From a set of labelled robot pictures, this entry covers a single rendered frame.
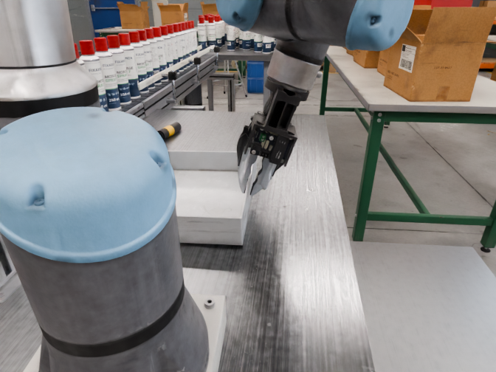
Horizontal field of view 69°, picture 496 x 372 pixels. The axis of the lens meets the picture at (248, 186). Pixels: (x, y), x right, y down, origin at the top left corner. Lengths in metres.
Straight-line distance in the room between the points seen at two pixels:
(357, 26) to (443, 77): 1.45
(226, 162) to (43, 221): 0.61
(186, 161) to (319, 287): 0.44
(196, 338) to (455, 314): 0.33
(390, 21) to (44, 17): 0.30
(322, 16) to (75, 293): 0.32
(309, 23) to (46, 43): 0.25
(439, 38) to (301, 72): 1.25
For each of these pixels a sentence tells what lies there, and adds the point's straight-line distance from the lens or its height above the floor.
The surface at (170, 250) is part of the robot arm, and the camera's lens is 0.27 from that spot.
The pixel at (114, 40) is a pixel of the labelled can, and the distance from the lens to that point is 1.21.
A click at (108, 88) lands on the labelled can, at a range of 1.15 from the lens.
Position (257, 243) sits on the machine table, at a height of 0.83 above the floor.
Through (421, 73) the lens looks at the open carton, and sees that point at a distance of 1.76.
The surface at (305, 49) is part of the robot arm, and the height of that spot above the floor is 1.12.
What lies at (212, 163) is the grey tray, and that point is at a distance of 0.81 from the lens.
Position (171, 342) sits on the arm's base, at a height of 0.93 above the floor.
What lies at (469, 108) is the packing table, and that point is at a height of 0.77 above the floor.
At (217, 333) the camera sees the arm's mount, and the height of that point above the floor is 0.87.
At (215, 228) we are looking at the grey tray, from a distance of 0.56.
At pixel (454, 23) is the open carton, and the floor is 1.10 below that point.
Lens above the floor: 1.18
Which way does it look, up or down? 27 degrees down
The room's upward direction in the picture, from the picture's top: straight up
